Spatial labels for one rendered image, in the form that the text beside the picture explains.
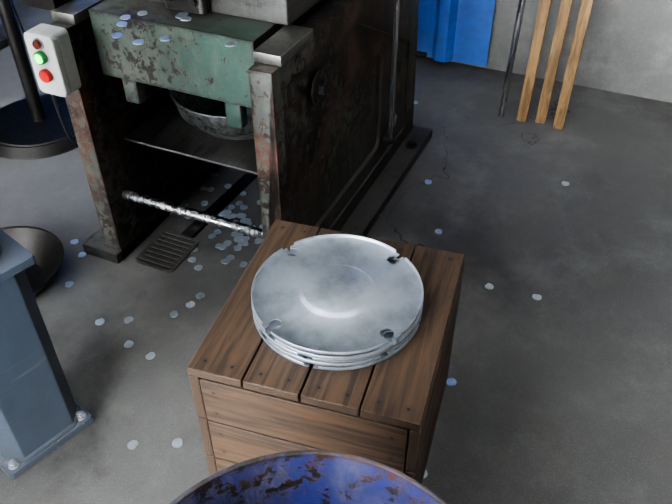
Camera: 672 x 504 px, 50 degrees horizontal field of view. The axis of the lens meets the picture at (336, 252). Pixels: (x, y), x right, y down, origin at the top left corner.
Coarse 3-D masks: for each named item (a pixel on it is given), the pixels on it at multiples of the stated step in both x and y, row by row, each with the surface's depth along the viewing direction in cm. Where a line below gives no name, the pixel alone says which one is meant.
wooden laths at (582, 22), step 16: (544, 0) 217; (592, 0) 212; (544, 16) 219; (560, 16) 219; (544, 32) 222; (560, 32) 221; (576, 32) 218; (512, 48) 228; (560, 48) 223; (576, 48) 220; (512, 64) 231; (528, 64) 229; (576, 64) 222; (528, 80) 231; (544, 80) 230; (528, 96) 234; (544, 96) 233; (560, 96) 229; (544, 112) 235; (560, 112) 232; (560, 128) 235
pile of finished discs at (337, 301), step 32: (288, 256) 128; (320, 256) 128; (352, 256) 128; (384, 256) 128; (256, 288) 122; (288, 288) 122; (320, 288) 121; (352, 288) 121; (384, 288) 122; (416, 288) 122; (256, 320) 118; (288, 320) 116; (320, 320) 116; (352, 320) 116; (384, 320) 116; (416, 320) 116; (288, 352) 113; (320, 352) 110; (352, 352) 110; (384, 352) 115
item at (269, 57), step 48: (336, 0) 158; (384, 0) 175; (288, 48) 134; (336, 48) 157; (384, 48) 187; (288, 96) 142; (336, 96) 165; (384, 96) 197; (288, 144) 148; (336, 144) 176; (384, 144) 209; (288, 192) 153; (336, 192) 185; (384, 192) 204
